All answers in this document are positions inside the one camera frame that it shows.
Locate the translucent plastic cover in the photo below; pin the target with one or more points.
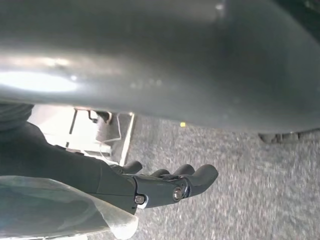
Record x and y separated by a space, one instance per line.
50 212

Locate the yellow floor tape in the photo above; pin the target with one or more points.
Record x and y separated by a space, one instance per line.
183 124

